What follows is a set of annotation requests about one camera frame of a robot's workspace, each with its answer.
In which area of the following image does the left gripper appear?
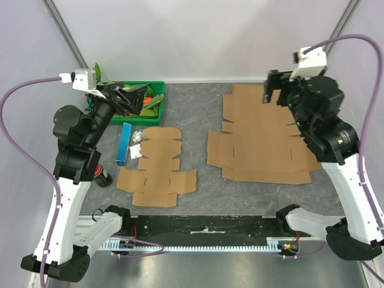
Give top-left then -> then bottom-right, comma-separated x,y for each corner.
84,81 -> 148,148

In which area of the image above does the large cardboard box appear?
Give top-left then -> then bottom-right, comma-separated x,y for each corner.
207,84 -> 322,184

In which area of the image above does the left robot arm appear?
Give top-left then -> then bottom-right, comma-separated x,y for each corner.
21,82 -> 148,283

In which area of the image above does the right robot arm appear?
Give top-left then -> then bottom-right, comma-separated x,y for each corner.
263,70 -> 383,261

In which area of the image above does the blue rectangular box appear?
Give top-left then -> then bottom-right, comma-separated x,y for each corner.
115,123 -> 132,166

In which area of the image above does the small cardboard box blank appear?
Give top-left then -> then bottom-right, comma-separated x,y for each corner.
116,127 -> 197,208

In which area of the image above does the orange toy carrot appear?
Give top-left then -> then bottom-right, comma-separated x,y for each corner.
143,97 -> 152,104

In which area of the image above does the green asparagus bundle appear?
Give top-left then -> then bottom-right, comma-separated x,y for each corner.
143,94 -> 164,109

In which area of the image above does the green lettuce leaf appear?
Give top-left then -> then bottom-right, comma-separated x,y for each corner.
113,106 -> 160,118

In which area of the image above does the green plastic tray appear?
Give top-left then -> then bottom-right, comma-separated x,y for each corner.
110,81 -> 166,126

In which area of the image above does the clear plastic bag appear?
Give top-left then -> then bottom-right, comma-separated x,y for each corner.
131,128 -> 145,143

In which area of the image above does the small white plastic packet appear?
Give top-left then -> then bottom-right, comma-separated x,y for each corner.
129,143 -> 142,159

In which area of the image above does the dark soda bottle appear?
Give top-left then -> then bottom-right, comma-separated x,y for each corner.
94,163 -> 112,188

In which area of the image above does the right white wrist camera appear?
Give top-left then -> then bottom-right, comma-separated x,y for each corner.
289,47 -> 327,82

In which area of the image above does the right aluminium frame post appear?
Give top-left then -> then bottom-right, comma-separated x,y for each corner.
329,0 -> 362,39

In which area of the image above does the aluminium frame post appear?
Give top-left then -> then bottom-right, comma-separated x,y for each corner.
329,0 -> 362,39
41,0 -> 89,68

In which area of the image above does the left aluminium frame post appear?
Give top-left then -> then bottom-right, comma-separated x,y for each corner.
41,0 -> 89,68

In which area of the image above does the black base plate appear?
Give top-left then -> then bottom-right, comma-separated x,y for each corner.
119,215 -> 297,246

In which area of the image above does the slotted cable duct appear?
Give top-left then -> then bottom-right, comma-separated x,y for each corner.
98,238 -> 298,253

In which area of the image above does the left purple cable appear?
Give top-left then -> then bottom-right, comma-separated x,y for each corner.
0,76 -> 165,288

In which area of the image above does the purple cable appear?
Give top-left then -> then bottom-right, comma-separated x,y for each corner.
0,76 -> 165,288
277,34 -> 384,284

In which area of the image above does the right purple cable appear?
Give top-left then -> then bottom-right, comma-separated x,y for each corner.
277,34 -> 384,284

